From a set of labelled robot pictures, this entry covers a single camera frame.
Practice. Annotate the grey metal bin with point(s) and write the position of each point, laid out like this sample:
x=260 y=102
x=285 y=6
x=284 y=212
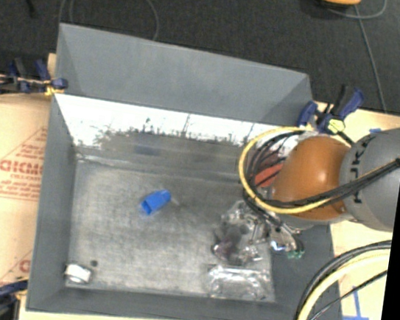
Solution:
x=153 y=74

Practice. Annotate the brown cardboard board red print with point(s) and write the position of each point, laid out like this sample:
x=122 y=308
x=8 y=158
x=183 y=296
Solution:
x=11 y=127

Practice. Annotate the clear plastic packet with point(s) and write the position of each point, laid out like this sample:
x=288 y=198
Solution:
x=239 y=283

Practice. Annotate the blue plastic cap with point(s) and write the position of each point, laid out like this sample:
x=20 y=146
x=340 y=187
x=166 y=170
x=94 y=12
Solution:
x=155 y=202

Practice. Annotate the red-brown flat block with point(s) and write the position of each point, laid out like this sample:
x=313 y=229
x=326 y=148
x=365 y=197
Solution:
x=269 y=175

